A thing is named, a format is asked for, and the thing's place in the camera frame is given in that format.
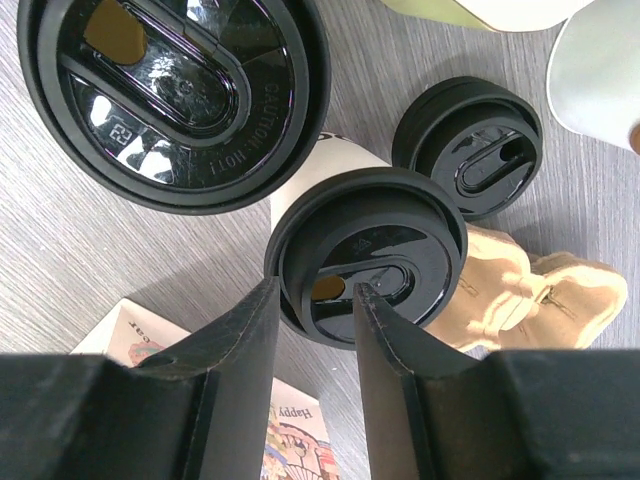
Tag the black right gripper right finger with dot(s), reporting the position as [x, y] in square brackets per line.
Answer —
[432, 412]

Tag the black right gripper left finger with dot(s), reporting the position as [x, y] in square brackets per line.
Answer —
[196, 410]

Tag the brown paper bag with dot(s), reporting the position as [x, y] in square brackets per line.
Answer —
[297, 443]

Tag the cardboard cup carrier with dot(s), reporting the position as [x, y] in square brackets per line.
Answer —
[507, 298]

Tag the black cup lid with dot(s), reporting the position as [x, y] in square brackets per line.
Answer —
[387, 227]
[185, 107]

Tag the white paper cup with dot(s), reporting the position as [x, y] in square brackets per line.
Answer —
[332, 155]

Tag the stack of black lids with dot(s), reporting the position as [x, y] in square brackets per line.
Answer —
[481, 143]

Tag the white straw holder cup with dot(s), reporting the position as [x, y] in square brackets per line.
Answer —
[592, 79]

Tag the pale green mug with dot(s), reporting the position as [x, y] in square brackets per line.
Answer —
[491, 15]

